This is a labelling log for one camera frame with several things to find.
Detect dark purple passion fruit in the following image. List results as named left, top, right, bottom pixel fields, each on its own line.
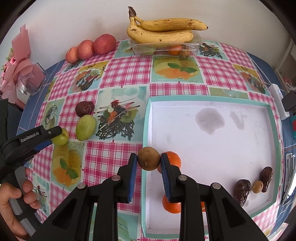
left=75, top=101, right=95, bottom=118

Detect white wooden shelf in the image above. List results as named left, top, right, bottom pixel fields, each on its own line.
left=274, top=39, right=296, bottom=94

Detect pink flower bouquet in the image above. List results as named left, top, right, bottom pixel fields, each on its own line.
left=1, top=25, right=33, bottom=104

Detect black power adapter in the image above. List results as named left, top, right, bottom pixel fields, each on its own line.
left=281, top=90, right=296, bottom=112

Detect pink checkered fruit tablecloth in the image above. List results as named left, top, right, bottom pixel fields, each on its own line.
left=30, top=40, right=282, bottom=232

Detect white power strip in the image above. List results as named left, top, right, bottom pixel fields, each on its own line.
left=268, top=83, right=290, bottom=121

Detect dark wrinkled date fruit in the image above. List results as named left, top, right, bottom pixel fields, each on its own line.
left=260, top=166, right=273, bottom=193

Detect small orange tangerine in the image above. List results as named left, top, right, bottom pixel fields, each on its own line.
left=201, top=202, right=206, bottom=212

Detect small green fruit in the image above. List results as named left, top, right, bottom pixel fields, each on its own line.
left=51, top=128, right=69, bottom=146

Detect silver laptop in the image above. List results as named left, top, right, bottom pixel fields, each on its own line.
left=281, top=153, right=295, bottom=206

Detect teal plastic box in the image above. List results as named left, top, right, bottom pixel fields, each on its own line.
left=290, top=114, right=296, bottom=138

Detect red apple nearest bananas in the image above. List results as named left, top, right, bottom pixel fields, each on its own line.
left=93, top=34, right=116, bottom=55

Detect clear plastic fruit container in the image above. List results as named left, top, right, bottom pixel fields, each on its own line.
left=128, top=33, right=203, bottom=58

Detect large green mango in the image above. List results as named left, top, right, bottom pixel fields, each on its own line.
left=76, top=114, right=96, bottom=141

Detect person's left hand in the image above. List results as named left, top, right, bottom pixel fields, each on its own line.
left=1, top=166, right=40, bottom=240

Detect red apple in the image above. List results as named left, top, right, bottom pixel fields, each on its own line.
left=77, top=40, right=94, bottom=60
left=65, top=47, right=80, bottom=64

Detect white tray with teal rim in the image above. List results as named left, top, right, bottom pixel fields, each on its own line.
left=143, top=95, right=281, bottom=226

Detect middle red apple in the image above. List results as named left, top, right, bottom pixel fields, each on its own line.
left=77, top=40, right=94, bottom=60

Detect lower yellow banana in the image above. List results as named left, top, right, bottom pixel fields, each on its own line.
left=126, top=17, right=194, bottom=44

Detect brown kiwi fruit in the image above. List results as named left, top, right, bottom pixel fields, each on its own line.
left=137, top=147, right=161, bottom=171

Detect upper yellow banana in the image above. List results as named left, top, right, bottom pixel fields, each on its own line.
left=128, top=6, right=208, bottom=32

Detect far red apple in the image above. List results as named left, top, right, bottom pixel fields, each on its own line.
left=65, top=47, right=80, bottom=64

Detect yellow banana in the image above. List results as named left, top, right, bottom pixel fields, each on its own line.
left=128, top=6, right=208, bottom=32
left=126, top=17, right=194, bottom=44

